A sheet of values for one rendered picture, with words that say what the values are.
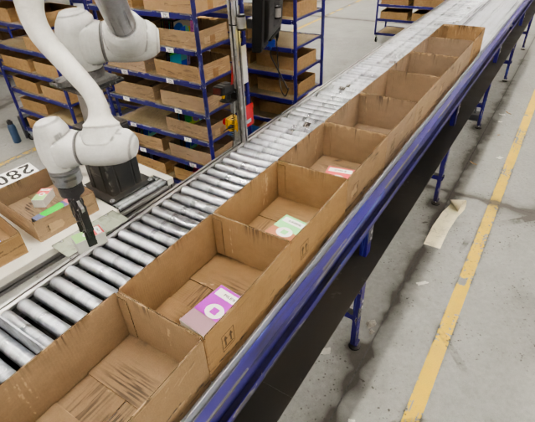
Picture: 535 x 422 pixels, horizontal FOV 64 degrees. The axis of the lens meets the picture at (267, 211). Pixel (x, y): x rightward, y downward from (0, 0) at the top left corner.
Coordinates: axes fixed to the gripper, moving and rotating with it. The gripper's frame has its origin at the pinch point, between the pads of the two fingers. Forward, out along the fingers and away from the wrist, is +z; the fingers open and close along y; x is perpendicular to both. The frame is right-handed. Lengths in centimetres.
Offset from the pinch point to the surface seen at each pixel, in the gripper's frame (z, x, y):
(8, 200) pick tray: 17, -14, -75
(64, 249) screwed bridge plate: 19.9, -5.5, -25.4
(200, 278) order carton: 6.1, 20.1, 38.6
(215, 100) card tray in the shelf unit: 15, 121, -105
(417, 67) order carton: -1, 219, -23
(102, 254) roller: 20.6, 4.8, -12.5
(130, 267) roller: 20.4, 9.8, 1.9
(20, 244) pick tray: 15.2, -18.6, -33.4
